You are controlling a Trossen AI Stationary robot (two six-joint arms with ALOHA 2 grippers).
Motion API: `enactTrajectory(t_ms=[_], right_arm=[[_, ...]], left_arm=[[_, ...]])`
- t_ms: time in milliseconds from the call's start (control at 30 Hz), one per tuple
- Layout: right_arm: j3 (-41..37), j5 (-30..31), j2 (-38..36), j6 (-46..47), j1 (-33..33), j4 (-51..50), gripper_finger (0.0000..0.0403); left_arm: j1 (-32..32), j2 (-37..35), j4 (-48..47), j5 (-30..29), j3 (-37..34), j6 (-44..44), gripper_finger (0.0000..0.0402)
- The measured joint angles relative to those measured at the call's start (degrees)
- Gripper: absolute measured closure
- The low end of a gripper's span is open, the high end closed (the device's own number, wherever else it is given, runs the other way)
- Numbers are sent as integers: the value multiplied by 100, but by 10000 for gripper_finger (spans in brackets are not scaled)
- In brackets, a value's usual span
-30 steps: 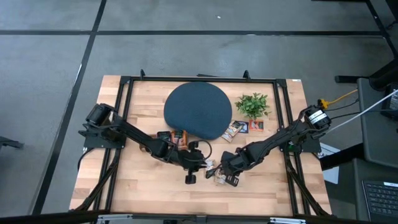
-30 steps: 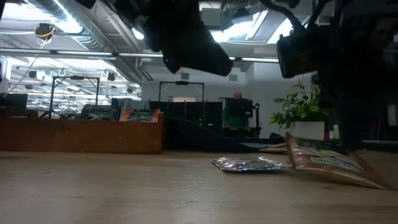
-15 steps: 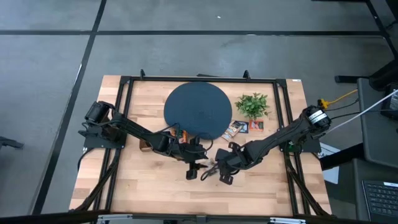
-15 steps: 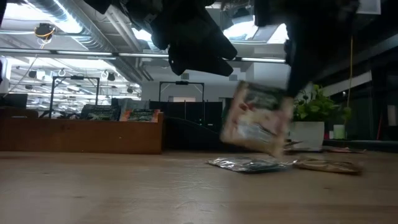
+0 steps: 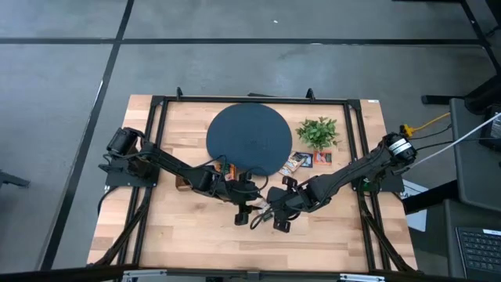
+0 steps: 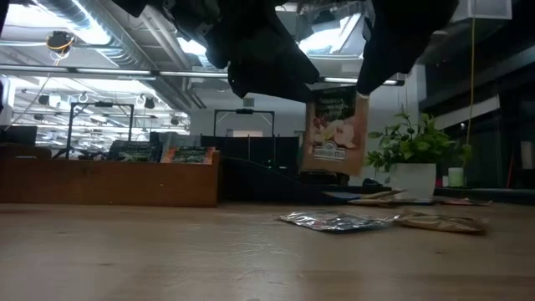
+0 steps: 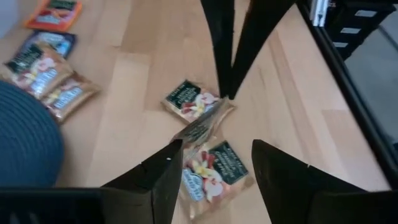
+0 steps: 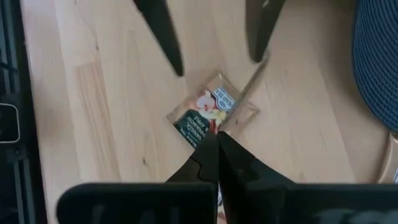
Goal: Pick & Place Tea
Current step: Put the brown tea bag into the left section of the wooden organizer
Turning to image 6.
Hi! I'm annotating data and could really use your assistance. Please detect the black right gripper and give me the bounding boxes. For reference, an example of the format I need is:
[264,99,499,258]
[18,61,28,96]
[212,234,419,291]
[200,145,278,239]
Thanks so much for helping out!
[357,0,460,95]

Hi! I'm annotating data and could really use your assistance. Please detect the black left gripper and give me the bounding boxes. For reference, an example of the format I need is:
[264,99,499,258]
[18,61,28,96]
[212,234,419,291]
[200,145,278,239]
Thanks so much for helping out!
[208,0,321,104]

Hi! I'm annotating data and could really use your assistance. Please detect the orange peach tea packet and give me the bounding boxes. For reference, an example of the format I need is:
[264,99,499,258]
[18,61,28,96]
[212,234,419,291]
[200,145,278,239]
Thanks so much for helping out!
[160,145,217,165]

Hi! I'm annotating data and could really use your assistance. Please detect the shiny foil tea packet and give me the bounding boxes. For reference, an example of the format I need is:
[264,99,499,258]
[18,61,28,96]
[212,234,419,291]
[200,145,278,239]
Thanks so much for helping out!
[277,208,401,234]

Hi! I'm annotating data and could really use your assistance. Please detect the black partition panel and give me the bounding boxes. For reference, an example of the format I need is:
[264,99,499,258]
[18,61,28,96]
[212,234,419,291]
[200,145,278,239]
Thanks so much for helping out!
[200,135,300,181]

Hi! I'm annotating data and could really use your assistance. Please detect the grey cloth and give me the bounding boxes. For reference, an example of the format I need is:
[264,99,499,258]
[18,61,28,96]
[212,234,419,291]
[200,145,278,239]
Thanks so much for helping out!
[158,132,201,148]

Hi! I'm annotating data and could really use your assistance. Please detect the green plant white pot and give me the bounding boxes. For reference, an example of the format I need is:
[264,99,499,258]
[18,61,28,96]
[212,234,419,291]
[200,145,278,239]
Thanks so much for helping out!
[361,110,474,200]

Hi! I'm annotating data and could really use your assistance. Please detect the light green cup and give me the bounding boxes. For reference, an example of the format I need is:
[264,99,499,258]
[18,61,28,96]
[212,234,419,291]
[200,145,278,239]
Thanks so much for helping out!
[446,166,466,188]

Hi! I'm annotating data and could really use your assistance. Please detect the long ceiling light bar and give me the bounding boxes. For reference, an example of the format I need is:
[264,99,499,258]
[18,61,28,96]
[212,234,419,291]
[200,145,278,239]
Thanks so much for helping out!
[0,64,398,87]

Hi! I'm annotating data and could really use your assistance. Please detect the wooden compartment organizer box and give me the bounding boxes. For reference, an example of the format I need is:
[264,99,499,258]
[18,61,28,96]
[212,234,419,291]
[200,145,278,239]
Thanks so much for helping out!
[0,142,221,209]

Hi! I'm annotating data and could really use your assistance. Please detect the black screen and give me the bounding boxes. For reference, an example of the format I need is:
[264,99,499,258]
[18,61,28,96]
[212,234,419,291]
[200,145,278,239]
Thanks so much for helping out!
[0,125,38,147]

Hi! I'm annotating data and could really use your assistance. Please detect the black background rig frame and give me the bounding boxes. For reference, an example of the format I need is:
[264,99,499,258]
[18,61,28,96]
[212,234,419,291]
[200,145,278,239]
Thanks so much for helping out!
[65,101,135,160]
[213,108,276,168]

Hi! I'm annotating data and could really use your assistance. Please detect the coiled yellow ceiling cable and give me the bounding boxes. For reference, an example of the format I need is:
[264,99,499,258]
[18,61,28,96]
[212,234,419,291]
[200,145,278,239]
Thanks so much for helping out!
[44,30,77,56]

